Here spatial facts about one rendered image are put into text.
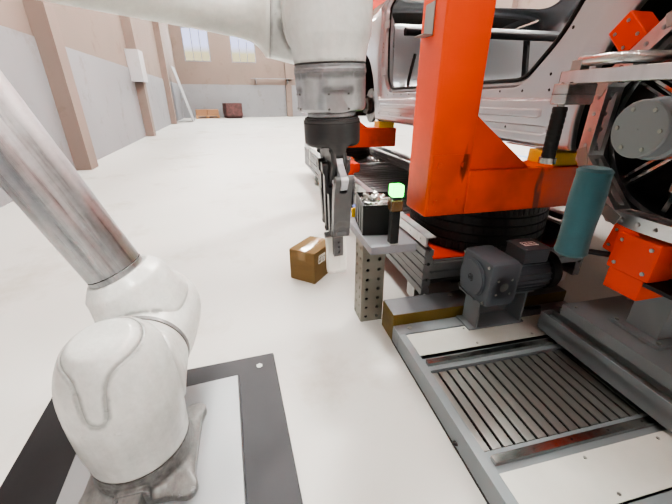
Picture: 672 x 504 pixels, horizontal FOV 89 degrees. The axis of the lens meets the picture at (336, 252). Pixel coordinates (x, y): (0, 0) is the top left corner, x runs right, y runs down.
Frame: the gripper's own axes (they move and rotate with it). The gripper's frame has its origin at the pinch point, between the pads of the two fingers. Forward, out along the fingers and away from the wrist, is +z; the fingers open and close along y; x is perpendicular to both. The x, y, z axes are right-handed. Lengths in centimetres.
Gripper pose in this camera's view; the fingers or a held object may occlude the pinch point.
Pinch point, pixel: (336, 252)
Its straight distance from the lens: 53.9
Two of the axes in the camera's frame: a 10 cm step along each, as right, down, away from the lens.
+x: 9.7, -1.3, 2.0
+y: 2.4, 4.2, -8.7
